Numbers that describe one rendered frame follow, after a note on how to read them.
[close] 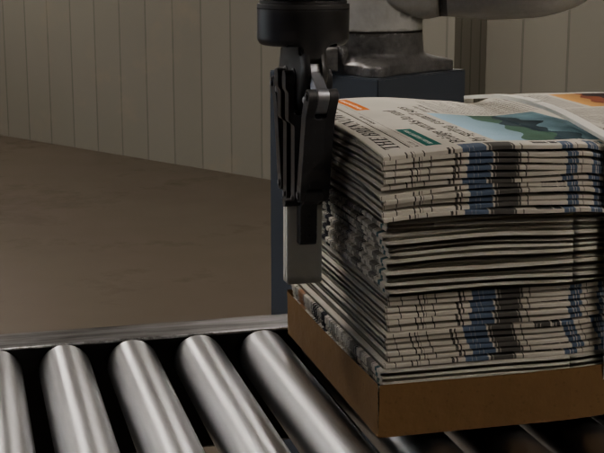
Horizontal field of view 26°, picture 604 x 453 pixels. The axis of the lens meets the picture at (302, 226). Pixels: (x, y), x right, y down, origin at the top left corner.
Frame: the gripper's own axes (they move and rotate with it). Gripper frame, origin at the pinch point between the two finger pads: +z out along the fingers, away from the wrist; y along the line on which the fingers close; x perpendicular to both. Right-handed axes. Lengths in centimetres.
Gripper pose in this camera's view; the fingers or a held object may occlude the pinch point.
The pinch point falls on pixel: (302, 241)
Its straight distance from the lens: 110.1
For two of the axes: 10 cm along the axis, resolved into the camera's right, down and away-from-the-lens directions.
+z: 0.0, 9.8, 2.1
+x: -9.7, 0.5, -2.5
